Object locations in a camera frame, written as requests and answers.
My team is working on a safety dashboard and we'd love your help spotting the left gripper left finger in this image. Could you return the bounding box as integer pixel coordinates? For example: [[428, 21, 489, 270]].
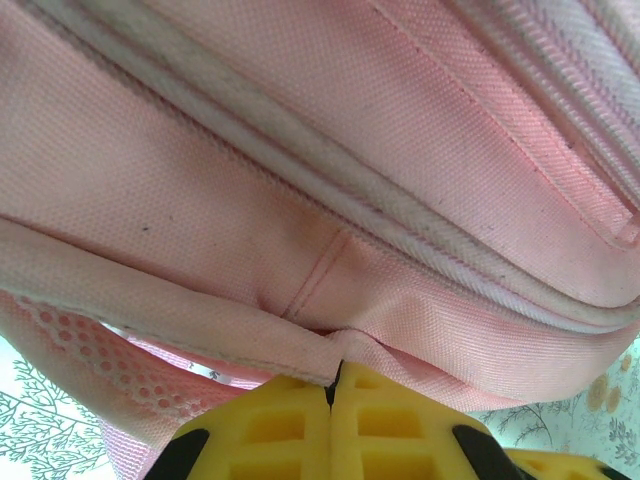
[[144, 376, 332, 480]]

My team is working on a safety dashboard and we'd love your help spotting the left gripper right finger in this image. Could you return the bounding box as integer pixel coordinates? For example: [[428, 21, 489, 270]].
[[331, 359, 524, 480]]

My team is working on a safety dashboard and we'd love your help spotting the pink backpack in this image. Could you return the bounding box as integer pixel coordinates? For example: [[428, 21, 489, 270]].
[[0, 0, 640, 480]]

